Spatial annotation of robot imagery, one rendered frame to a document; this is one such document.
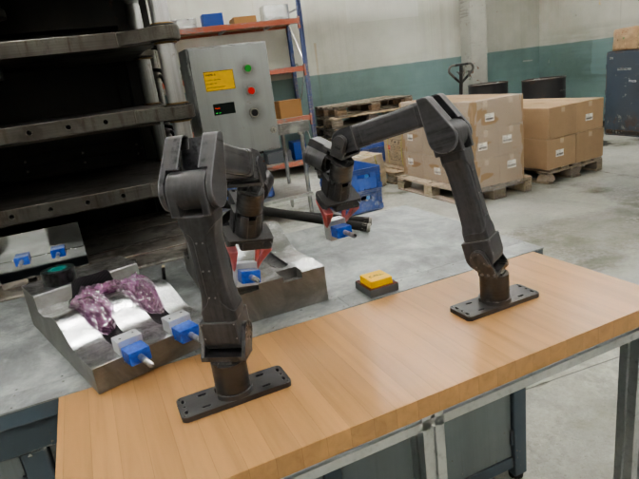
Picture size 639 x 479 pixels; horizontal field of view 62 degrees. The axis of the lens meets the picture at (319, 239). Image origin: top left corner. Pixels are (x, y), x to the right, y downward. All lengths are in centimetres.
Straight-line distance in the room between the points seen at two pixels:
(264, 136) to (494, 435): 132
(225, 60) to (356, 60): 656
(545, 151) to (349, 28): 397
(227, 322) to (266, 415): 17
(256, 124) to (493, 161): 340
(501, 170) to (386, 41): 408
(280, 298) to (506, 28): 894
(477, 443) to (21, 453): 123
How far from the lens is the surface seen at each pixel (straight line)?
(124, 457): 95
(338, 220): 141
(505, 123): 522
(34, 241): 197
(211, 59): 204
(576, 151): 604
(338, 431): 88
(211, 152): 86
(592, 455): 214
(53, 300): 146
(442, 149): 113
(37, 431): 128
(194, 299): 146
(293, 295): 127
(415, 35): 901
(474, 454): 182
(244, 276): 118
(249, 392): 99
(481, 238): 117
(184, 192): 85
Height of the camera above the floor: 133
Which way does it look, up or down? 17 degrees down
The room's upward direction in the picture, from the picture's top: 7 degrees counter-clockwise
